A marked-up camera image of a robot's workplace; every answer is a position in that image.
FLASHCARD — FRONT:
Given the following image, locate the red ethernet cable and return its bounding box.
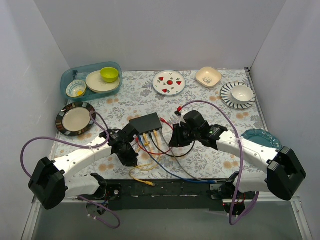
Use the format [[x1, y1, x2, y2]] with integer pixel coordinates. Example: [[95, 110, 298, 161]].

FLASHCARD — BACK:
[[131, 117, 174, 153]]

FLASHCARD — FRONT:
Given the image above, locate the yellow ethernet cable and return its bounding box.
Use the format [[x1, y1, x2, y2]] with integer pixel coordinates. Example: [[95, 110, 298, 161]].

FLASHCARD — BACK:
[[152, 129, 163, 153], [128, 133, 163, 187]]

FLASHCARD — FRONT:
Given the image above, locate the black network switch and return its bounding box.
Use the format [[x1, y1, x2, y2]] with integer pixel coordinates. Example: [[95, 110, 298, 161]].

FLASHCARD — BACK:
[[129, 112, 162, 134]]

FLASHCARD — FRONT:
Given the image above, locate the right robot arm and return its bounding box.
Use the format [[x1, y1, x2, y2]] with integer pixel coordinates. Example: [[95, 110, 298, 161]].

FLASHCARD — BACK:
[[169, 110, 307, 201]]

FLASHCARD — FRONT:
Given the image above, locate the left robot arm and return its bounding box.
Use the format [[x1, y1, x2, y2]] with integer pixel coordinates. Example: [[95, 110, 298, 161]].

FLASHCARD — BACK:
[[28, 123, 139, 210]]

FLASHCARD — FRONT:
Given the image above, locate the floral tablecloth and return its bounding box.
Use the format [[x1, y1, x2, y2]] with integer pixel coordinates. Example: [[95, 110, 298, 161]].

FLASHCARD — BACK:
[[53, 69, 281, 180]]

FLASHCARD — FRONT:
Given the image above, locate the blue striped plate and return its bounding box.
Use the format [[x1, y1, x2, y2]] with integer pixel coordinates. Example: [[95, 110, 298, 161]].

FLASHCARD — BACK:
[[220, 81, 256, 110]]

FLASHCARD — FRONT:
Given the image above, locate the dark rimmed plate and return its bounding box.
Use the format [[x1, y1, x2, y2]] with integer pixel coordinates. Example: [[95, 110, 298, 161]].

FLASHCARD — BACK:
[[55, 102, 96, 137]]

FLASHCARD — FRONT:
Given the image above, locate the beige square bowl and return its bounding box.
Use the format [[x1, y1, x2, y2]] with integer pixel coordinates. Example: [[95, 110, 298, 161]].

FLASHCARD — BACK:
[[195, 66, 222, 88]]

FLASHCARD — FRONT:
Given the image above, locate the strawberry pattern plate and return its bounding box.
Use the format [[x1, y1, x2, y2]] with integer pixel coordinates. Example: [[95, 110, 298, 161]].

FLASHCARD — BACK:
[[152, 70, 186, 97]]

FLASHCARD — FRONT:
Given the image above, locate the white bowl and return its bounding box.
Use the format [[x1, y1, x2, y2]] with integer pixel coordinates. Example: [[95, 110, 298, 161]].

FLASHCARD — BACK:
[[231, 85, 254, 103]]

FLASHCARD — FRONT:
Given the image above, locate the cream plate in basin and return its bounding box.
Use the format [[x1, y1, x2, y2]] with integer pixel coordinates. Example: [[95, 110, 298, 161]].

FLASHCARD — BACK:
[[85, 71, 120, 93]]

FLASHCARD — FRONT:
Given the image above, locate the teal scalloped plate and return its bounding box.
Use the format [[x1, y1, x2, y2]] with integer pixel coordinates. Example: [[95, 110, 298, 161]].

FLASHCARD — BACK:
[[241, 129, 283, 150]]

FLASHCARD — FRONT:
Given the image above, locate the lime green bowl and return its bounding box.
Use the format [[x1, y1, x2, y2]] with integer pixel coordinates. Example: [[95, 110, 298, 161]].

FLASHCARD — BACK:
[[100, 67, 119, 83]]

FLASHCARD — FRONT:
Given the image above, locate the blue patterned small bowl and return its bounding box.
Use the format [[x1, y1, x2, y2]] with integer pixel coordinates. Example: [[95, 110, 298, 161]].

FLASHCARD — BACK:
[[65, 80, 87, 98]]

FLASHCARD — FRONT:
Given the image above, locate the teal plastic basin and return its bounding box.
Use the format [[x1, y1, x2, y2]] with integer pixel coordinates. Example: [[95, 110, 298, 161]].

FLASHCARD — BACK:
[[60, 61, 123, 102]]

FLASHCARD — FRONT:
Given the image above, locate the grey ethernet cable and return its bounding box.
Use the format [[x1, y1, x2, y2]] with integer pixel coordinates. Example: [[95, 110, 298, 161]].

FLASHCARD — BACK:
[[159, 128, 213, 183]]

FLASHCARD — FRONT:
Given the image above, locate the black ethernet cable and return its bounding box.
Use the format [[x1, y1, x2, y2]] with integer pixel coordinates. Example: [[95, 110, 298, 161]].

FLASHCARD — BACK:
[[147, 131, 196, 158]]

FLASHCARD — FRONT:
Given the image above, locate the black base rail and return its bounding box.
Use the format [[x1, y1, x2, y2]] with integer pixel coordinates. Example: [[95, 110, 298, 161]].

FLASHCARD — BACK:
[[77, 178, 260, 211]]

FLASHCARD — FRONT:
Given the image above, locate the blue ethernet cable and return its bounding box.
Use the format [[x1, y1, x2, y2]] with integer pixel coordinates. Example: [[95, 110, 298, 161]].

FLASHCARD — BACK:
[[136, 134, 221, 184]]

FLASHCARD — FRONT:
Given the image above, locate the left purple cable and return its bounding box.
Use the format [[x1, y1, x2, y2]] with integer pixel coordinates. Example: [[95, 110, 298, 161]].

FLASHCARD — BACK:
[[20, 111, 121, 229]]

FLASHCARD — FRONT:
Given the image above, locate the aluminium frame rail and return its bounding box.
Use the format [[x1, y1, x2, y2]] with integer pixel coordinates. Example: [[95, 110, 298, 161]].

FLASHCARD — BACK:
[[22, 196, 313, 240]]

